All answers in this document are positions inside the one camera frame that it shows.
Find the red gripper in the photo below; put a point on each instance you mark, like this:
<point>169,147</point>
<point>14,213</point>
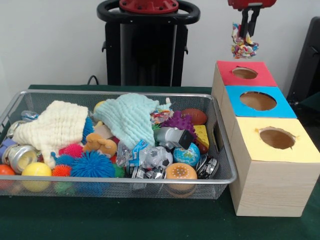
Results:
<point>250,3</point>

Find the multicoloured knotted cloth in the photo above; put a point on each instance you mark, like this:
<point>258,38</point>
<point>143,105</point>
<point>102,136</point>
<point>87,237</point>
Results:
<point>243,48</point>

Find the wooden box with three holes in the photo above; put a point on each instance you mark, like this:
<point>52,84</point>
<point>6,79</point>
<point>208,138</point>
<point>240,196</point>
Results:
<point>270,190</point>

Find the shallow metal mesh bin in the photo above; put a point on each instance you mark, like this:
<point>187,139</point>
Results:
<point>150,180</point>

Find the dark green table cloth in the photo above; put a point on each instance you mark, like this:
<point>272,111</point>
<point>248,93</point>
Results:
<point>313,100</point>
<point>150,220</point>

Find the brown toy football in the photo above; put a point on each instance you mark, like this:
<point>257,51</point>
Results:
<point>195,116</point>

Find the yellow cheese toy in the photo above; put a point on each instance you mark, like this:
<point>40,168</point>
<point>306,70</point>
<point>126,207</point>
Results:
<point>202,136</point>

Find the purple spiky ball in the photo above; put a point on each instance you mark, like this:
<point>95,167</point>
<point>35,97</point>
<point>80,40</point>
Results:
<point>177,122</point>

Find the blue globe ball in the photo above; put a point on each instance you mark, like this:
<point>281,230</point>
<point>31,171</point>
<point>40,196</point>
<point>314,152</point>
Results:
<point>186,155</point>

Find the light blue muslin cloth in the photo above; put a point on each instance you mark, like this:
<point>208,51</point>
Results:
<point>125,117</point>

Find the toy burger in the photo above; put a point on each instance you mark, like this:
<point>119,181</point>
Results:
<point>181,171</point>

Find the large blue spiky ball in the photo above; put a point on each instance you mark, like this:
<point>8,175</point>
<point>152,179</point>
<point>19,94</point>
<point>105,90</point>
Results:
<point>92,165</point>

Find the cream muslin cloth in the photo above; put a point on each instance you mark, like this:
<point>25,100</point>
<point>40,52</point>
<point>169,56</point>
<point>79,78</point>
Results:
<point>55,125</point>

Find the yellow smooth ball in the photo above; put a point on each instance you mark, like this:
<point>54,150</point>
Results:
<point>36,170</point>

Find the orange smooth ball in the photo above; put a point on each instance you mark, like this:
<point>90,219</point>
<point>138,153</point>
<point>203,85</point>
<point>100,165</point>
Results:
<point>6,170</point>

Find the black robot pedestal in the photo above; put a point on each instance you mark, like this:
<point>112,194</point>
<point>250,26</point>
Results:
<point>147,50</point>

